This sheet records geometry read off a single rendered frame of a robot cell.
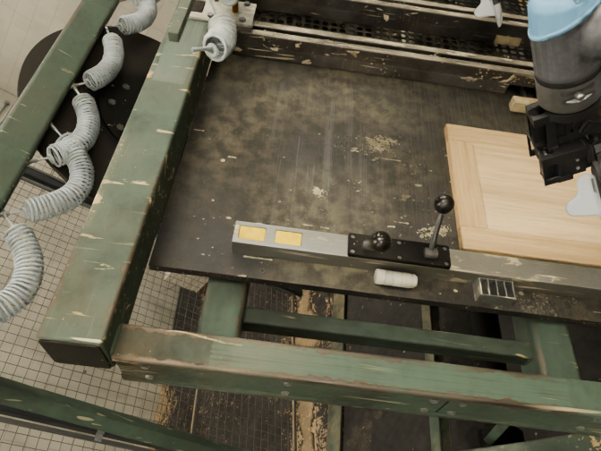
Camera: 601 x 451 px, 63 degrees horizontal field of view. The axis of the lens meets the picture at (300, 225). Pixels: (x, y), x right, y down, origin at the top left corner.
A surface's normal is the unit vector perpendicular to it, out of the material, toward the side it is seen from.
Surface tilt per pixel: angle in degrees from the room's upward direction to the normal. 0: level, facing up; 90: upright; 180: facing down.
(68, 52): 90
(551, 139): 90
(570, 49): 80
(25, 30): 90
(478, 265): 59
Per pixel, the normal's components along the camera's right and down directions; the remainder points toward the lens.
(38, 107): 0.60, -0.43
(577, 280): 0.11, -0.58
